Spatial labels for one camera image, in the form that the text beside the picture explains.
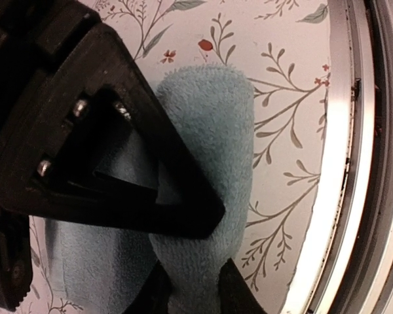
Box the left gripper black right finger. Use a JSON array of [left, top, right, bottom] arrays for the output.
[[218, 258, 265, 314]]

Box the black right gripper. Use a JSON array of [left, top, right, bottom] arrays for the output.
[[0, 1, 100, 311]]

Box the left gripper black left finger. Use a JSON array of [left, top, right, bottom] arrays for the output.
[[123, 261, 172, 314]]

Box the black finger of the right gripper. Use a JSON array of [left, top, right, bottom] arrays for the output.
[[28, 24, 225, 239]]

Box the blue towel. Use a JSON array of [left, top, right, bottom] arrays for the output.
[[45, 64, 254, 313]]

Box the aluminium front frame rail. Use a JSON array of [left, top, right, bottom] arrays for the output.
[[282, 1, 393, 313]]

